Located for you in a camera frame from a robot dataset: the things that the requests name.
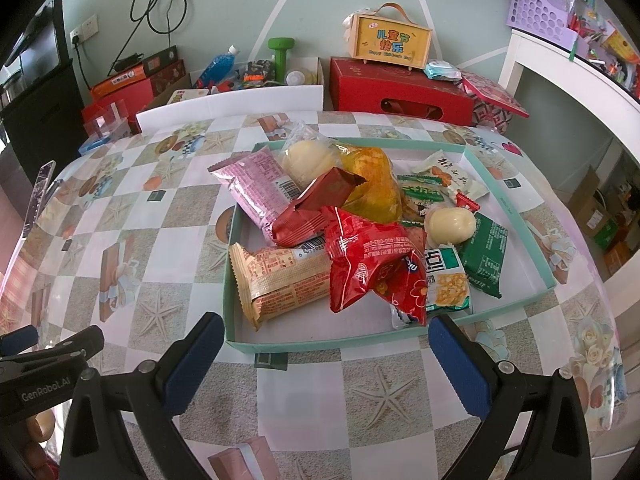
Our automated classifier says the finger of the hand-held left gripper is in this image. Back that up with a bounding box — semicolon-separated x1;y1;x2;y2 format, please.
0;325;39;356
0;325;105;372

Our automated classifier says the clear plastic box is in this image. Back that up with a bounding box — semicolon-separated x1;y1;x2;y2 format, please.
82;102;132;141

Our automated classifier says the green dumbbell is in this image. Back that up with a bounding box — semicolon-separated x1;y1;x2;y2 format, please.
267;36;297;83

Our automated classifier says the colourful stationery pile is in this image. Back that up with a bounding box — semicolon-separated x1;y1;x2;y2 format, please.
567;0;640;86

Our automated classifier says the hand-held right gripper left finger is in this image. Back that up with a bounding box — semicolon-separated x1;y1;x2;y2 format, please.
59;311;225;480

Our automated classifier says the person's left hand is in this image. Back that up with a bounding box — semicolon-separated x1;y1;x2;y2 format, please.
15;410;63;480

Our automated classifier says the yellow snack packet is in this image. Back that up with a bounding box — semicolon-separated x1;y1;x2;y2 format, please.
332;142;406;223

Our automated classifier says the teal cardboard tray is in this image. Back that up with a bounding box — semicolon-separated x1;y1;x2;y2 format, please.
225;137;557;356

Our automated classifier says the yellow gift box with handle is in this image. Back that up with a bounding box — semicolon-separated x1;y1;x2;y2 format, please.
342;2;433;65

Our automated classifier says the tan snack packet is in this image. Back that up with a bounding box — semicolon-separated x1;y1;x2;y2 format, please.
229;240;333;332

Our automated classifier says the open cardboard box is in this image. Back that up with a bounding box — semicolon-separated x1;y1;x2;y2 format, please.
142;56;326;111

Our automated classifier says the red gift box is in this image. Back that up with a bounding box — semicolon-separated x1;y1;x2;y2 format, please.
329;56;475;127

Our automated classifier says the dark red biscuit packet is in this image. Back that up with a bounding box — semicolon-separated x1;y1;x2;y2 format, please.
271;166;368;248

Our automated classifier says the white foam board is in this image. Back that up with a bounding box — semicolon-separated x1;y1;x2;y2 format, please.
135;85;325;135

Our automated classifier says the blue bottle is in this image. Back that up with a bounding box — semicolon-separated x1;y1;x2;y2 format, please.
192;45;241;88

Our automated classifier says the printed checkered tablecloth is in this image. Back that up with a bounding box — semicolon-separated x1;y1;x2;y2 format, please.
0;107;631;480

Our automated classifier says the pink snack packet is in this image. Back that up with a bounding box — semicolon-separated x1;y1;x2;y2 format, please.
207;152;303;246

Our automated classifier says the cream pudding cup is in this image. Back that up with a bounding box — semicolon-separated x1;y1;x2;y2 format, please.
424;195;478;248

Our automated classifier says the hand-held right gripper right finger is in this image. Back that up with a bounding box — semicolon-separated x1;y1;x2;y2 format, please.
427;314;593;480

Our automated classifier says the white shelf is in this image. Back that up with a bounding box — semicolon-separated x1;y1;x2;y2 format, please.
497;27;640;241

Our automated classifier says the black cable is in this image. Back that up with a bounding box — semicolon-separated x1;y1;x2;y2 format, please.
107;0;190;73

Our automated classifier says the bun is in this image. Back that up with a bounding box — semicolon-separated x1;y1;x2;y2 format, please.
277;120;346;193

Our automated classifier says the brown cardboard carton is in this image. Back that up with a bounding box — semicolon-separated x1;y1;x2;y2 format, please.
575;167;626;248

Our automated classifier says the red flowered snack packet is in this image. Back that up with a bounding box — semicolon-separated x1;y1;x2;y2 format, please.
322;205;430;328

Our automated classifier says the wall socket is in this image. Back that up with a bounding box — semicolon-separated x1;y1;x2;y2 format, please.
69;17;99;43

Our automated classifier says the green and white snack packet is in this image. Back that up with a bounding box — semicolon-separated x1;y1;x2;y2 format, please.
390;245;473;331

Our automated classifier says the black power adapter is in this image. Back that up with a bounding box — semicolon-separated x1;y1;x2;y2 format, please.
111;52;146;72

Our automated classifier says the red patterned gift bag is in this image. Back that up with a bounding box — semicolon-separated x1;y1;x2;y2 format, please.
460;71;531;133

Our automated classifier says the clear green-edged cookie packet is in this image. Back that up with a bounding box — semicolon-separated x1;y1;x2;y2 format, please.
397;175;451;226

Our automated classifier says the orange box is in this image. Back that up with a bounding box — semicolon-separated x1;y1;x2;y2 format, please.
90;45;178;101

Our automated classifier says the small white green-edged packet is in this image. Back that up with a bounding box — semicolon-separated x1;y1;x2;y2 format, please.
410;150;490;206

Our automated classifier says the black monitor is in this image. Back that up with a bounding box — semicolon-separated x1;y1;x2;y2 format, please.
2;0;66;68

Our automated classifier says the white card box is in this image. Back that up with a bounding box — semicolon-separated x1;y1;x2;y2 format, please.
167;88;211;107

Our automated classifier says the dark green snack packet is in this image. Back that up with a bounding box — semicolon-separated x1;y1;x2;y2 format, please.
457;212;508;297

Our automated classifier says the pile of small toys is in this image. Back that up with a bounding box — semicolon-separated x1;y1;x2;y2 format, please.
210;60;278;93

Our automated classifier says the wet wipes pack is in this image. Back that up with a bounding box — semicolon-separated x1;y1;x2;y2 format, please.
424;60;463;82

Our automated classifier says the black cabinet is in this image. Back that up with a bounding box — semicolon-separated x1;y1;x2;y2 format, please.
0;65;88;181

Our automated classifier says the brown patterned box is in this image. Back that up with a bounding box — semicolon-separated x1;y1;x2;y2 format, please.
150;59;187;93

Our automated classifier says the glass jar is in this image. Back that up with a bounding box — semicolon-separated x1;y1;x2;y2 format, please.
285;67;318;86

